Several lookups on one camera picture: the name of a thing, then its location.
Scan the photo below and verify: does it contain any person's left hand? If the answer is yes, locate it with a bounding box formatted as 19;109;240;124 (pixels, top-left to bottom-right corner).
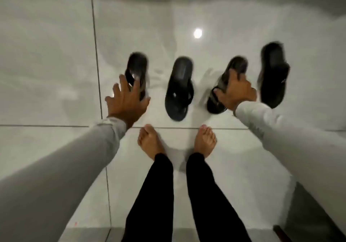
105;74;151;129

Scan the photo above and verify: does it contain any person's right hand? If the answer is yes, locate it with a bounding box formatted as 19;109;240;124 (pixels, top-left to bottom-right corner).
213;70;257;112

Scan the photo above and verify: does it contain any black sandal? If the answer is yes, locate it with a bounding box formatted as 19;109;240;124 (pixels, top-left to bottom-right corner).
165;56;195;122
257;41;290;109
207;56;249;115
125;52;149;101

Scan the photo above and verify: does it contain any person's left forearm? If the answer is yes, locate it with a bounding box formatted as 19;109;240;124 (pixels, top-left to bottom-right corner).
0;117;127;242

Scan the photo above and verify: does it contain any person's right forearm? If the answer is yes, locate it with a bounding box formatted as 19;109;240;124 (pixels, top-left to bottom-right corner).
233;101;346;235

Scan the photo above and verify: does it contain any person's left foot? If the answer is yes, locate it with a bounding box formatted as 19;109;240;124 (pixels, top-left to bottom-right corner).
137;124;165;161

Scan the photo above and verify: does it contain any person's foot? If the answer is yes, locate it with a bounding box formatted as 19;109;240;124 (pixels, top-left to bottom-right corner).
137;124;165;161
193;125;218;159

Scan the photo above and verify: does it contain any person's right foot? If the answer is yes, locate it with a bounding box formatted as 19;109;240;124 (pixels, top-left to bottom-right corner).
193;125;218;159

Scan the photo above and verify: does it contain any person's left leg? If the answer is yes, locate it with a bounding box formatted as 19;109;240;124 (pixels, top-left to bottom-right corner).
121;153;174;242

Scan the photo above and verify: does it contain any person's leg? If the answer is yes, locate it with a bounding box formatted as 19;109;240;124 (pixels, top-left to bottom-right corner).
121;153;174;242
186;152;252;242

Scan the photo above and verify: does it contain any person's right leg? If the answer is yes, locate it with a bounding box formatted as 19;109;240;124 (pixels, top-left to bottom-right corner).
186;152;252;242

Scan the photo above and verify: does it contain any dark wooden furniture piece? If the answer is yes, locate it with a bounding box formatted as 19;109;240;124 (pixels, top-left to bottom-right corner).
273;224;293;242

